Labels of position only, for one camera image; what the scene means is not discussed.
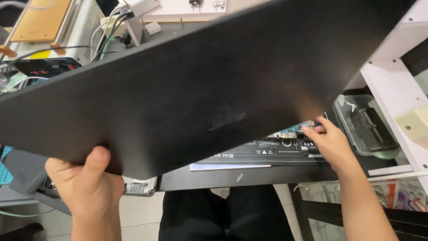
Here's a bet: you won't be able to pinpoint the white power adapter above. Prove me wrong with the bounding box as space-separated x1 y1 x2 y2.
117 0 161 19

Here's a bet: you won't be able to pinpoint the black table frame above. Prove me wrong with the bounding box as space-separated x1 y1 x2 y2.
288 183 428 241

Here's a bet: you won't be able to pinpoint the person's black trousers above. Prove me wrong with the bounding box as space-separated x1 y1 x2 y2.
158 185 295 241

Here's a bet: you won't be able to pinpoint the person's left hand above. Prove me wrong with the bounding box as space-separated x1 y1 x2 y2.
45 146 125 222

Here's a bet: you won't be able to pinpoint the white bar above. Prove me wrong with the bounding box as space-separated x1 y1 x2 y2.
367 164 428 183

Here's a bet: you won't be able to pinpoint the heap of colourful packets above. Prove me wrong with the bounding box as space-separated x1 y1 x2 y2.
370 178 428 213

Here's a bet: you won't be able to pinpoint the white shelf unit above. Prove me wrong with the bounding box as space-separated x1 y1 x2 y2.
359 0 428 195

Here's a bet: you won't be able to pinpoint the black work mat white print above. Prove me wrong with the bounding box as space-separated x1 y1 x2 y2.
197 129 327 166

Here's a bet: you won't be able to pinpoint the bundle of cables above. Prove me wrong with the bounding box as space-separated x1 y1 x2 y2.
90 8 135 63

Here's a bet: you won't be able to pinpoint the blue circuit board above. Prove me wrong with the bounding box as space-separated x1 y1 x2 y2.
267 120 317 140

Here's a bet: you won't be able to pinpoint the cream plastic block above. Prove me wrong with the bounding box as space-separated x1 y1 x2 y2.
395 105 428 148

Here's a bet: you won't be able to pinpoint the person's right hand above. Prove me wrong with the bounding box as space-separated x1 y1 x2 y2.
301 116 358 175

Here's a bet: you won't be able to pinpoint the white machine with orange plate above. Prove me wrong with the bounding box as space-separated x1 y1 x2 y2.
0 0 106 66

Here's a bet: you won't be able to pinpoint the black metal holder tool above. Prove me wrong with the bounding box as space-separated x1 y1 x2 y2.
348 107 398 152

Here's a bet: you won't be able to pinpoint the small white cube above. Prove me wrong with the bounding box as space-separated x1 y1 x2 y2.
144 21 162 35

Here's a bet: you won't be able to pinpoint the white paper sheet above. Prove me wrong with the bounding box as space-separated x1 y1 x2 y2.
189 163 272 172

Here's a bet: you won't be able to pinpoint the silver handheld device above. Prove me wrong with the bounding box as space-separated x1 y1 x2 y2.
122 176 158 197

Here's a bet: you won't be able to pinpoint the white socket panel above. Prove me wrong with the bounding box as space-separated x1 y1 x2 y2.
142 0 268 24

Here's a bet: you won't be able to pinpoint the black device with red buttons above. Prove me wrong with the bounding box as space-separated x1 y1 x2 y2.
13 57 83 79

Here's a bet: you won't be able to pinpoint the teal mat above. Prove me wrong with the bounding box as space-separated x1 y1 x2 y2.
0 145 14 185

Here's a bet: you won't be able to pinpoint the large black panel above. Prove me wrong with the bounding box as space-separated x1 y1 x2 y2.
0 0 417 180

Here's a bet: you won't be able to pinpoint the grey plastic stand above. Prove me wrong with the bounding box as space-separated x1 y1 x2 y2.
3 148 73 215

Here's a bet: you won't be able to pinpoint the clear plastic container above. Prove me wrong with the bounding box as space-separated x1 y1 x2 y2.
333 94 402 160

